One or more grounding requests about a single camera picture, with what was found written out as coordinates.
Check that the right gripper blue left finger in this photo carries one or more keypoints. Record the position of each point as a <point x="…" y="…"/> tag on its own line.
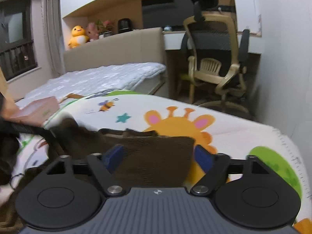
<point x="102" y="166"/>

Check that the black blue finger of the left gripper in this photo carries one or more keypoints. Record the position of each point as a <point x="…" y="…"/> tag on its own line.
<point x="19" y="128"/>

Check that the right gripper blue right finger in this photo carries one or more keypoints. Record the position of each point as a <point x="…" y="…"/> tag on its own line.
<point x="214" y="167"/>

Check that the brown polka dot corduroy garment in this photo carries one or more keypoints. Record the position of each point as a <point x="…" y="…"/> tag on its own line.
<point x="69" y="187"/>

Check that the cartoon animal print blanket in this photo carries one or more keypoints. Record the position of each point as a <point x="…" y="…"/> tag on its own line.
<point x="267" y="189"/>

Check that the white quilted mattress pad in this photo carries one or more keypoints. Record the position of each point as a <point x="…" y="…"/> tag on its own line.
<point x="143" y="77"/>

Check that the grey window curtain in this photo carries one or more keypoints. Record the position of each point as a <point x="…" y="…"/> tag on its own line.
<point x="51" y="19"/>

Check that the beige mesh office chair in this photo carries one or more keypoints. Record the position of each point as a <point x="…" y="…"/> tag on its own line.
<point x="222" y="71"/>

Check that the yellow duck plush toy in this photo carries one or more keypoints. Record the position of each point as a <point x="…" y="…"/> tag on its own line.
<point x="78" y="37"/>

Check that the pink plush toy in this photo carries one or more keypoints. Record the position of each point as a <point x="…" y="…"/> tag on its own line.
<point x="92" y="31"/>

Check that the beige bed headboard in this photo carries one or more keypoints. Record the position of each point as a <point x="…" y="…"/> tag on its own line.
<point x="138" y="46"/>

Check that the white desk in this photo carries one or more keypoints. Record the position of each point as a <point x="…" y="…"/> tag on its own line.
<point x="210" y="41"/>

